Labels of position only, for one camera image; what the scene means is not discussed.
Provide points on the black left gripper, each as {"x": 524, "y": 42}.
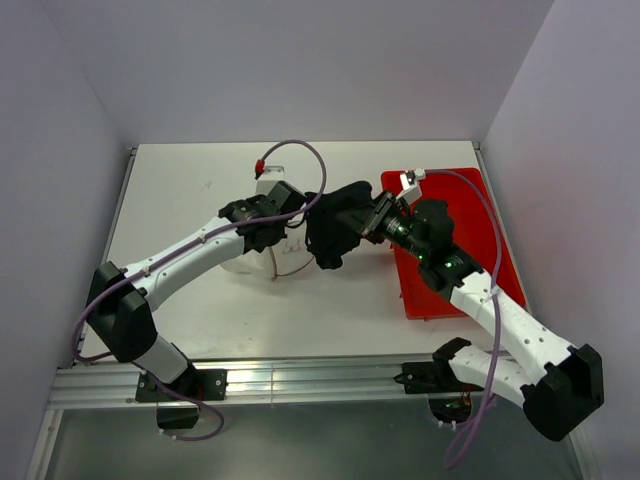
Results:
{"x": 253, "y": 201}

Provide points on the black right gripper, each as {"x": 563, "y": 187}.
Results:
{"x": 380, "y": 210}

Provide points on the black bra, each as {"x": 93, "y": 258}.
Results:
{"x": 327, "y": 239}

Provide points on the white mesh laundry bag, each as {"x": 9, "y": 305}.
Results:
{"x": 285, "y": 258}

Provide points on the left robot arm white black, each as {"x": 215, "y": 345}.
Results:
{"x": 123, "y": 300}

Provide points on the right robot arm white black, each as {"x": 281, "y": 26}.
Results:
{"x": 557, "y": 384}

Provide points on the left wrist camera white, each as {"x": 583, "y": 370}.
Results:
{"x": 267, "y": 177}

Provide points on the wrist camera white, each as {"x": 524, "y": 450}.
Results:
{"x": 410, "y": 183}
{"x": 267, "y": 177}

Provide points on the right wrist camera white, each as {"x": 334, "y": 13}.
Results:
{"x": 410, "y": 183}

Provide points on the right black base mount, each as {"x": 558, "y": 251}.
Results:
{"x": 450, "y": 401}

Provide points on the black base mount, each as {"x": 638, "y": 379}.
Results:
{"x": 201, "y": 385}
{"x": 450, "y": 401}

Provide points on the aluminium frame rail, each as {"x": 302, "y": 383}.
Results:
{"x": 249, "y": 382}

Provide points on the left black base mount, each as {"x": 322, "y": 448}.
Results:
{"x": 201, "y": 385}

